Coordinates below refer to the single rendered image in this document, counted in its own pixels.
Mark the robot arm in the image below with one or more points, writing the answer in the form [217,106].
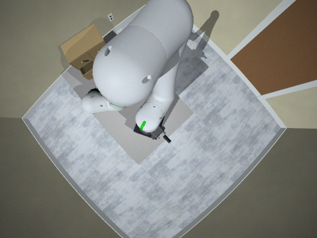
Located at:
[136,63]

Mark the small tan wooden chest of drawers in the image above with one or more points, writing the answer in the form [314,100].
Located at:
[81,43]

